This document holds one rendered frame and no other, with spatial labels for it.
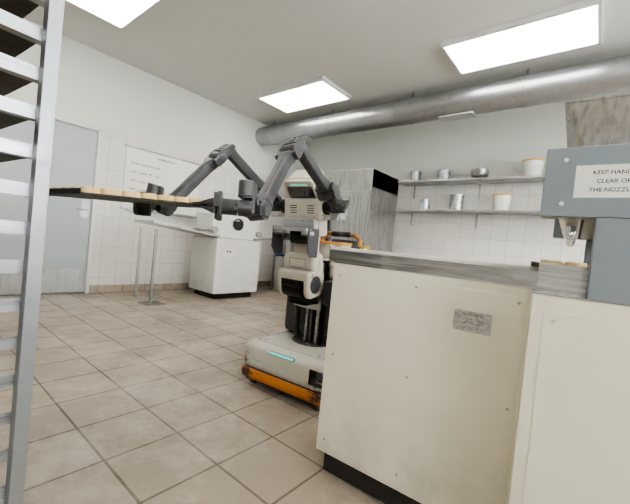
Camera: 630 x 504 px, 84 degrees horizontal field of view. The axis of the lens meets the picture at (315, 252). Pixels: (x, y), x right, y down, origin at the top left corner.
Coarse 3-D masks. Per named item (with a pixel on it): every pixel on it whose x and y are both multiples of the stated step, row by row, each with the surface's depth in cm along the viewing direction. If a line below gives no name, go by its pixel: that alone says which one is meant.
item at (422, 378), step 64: (384, 320) 126; (448, 320) 113; (512, 320) 102; (384, 384) 125; (448, 384) 112; (512, 384) 101; (320, 448) 140; (384, 448) 124; (448, 448) 111; (512, 448) 101
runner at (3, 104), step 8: (0, 96) 76; (0, 104) 77; (8, 104) 78; (16, 104) 79; (24, 104) 80; (8, 112) 78; (16, 112) 79; (24, 112) 80; (32, 112) 81; (32, 120) 83
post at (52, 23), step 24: (48, 0) 80; (48, 24) 80; (48, 48) 80; (48, 72) 81; (48, 96) 81; (48, 120) 81; (48, 144) 82; (48, 168) 82; (48, 192) 83; (24, 264) 82; (24, 288) 81; (24, 312) 81; (24, 336) 82; (24, 360) 82; (24, 384) 82; (24, 408) 83; (24, 432) 83; (24, 456) 84; (24, 480) 84
